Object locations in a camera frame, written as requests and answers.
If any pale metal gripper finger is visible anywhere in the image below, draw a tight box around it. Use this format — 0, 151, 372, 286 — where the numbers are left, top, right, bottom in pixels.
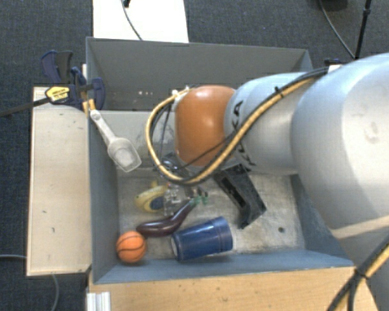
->
163, 202, 180, 217
167, 187, 183, 205

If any purple toy eggplant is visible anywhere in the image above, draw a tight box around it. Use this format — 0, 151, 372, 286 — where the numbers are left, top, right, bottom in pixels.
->
136, 199, 197, 238

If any yellow and blue toy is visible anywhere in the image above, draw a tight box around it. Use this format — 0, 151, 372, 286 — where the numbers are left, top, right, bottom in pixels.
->
134, 180, 169, 213

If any blue plastic cup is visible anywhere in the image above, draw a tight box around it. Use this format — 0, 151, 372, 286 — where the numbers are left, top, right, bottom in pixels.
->
171, 216, 234, 262

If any clear plastic scoop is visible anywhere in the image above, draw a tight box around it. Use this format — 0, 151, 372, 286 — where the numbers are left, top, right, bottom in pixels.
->
89, 109, 143, 174

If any orange toy basketball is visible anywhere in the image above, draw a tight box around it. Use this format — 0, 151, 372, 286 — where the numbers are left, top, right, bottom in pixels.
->
115, 231, 147, 265

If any grey metal bin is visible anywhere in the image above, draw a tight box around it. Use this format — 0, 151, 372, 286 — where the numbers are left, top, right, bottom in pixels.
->
85, 36, 355, 285

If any pale wood board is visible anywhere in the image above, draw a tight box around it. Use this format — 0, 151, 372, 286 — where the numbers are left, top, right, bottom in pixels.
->
26, 87, 92, 277

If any black plastic bracket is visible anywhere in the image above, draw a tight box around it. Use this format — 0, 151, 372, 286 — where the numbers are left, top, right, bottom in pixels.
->
212, 165, 268, 230

